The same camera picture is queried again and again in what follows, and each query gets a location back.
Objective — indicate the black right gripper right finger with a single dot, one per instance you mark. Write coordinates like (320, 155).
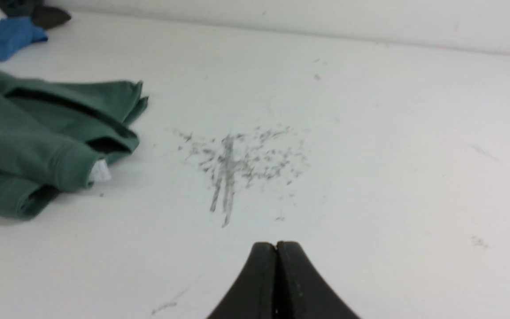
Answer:
(301, 292)

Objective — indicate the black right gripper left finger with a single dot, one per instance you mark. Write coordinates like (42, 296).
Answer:
(252, 294)

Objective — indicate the green long sleeve shirt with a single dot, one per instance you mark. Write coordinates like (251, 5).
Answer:
(58, 137)

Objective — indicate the dark green shirt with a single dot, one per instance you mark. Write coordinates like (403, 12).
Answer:
(42, 15)

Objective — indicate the blue shirt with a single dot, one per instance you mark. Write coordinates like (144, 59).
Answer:
(18, 33)

